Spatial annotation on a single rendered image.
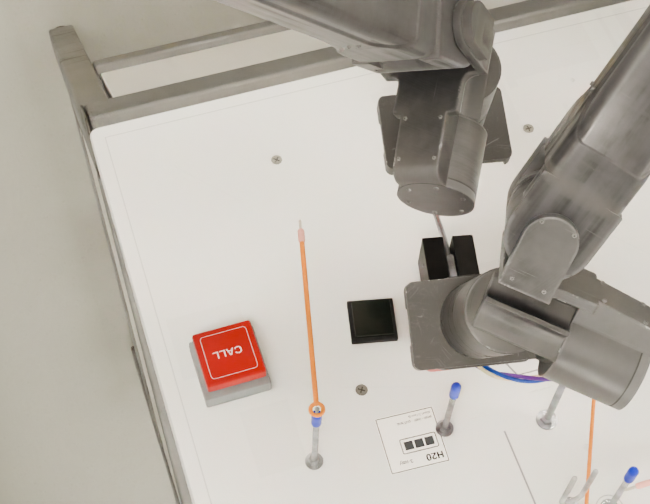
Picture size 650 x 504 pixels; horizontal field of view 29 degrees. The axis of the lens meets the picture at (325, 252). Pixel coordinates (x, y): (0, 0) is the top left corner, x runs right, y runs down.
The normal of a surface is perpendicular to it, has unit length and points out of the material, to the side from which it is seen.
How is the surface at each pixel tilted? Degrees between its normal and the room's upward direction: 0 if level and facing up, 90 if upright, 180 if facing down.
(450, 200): 58
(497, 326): 27
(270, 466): 50
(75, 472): 0
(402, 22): 36
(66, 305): 0
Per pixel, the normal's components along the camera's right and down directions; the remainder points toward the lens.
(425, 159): -0.48, -0.31
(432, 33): 0.86, 0.07
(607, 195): -0.11, 0.42
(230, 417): 0.03, -0.51
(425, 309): 0.06, -0.11
